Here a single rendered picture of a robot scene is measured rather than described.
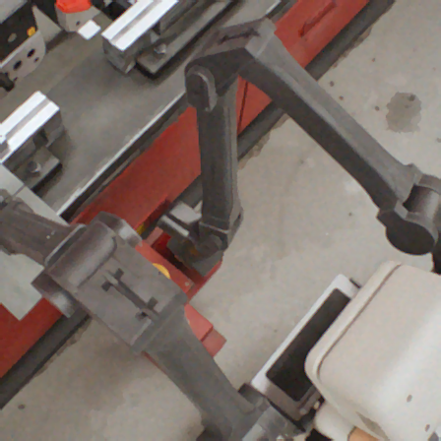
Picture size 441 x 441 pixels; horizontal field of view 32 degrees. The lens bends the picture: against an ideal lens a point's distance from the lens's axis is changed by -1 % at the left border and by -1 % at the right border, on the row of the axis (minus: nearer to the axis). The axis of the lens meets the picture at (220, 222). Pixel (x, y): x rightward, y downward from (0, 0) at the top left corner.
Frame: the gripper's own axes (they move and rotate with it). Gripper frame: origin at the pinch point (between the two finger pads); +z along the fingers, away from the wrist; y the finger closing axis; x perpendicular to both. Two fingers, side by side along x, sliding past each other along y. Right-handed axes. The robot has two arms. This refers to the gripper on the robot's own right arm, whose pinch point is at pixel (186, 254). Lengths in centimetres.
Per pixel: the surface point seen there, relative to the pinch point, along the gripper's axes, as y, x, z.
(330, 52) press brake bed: 5, -104, 72
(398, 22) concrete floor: -5, -134, 74
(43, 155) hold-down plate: 34.8, 7.4, -7.8
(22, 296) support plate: 17.7, 31.0, -22.0
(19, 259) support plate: 22.7, 26.6, -20.7
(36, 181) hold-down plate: 31.9, 12.3, -8.5
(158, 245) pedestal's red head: 5.5, 2.7, 0.8
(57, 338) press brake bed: 6, 28, 73
